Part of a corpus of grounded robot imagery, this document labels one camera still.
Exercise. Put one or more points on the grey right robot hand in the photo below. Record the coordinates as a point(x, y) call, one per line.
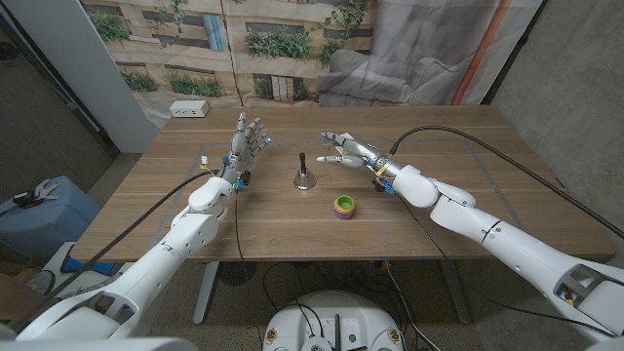
point(365, 153)

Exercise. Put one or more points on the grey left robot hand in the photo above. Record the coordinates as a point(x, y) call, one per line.
point(240, 148)

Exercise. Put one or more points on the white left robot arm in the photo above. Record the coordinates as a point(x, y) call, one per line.
point(161, 263)

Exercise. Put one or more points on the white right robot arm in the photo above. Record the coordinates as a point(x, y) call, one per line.
point(512, 248)

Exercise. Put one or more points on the colourful stacked toy cups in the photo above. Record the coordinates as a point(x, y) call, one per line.
point(344, 208)

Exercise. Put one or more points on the black and grey hand tool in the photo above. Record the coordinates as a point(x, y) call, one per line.
point(29, 197)

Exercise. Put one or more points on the white power strip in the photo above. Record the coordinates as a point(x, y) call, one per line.
point(189, 108)

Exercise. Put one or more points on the printed fabric backdrop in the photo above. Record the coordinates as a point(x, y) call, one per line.
point(292, 53)

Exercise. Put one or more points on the black round floor object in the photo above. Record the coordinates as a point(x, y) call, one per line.
point(237, 272)

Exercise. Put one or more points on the white table leg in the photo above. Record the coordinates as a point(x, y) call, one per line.
point(456, 292)
point(206, 292)

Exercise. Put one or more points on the white robot torso base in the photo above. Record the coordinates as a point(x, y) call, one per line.
point(334, 312)

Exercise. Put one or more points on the blue plastic case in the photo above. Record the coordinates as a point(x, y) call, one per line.
point(44, 224)

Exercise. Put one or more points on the white and blue floor device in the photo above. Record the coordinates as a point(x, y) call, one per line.
point(58, 273)

